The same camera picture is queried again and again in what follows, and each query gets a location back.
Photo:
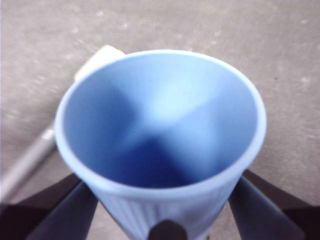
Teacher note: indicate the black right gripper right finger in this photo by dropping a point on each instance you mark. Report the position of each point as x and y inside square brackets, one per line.
[265, 217]

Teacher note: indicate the blue ribbed plastic cup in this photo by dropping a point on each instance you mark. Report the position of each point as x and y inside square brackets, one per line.
[160, 125]

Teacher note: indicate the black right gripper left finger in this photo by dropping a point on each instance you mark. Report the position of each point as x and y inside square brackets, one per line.
[50, 220]

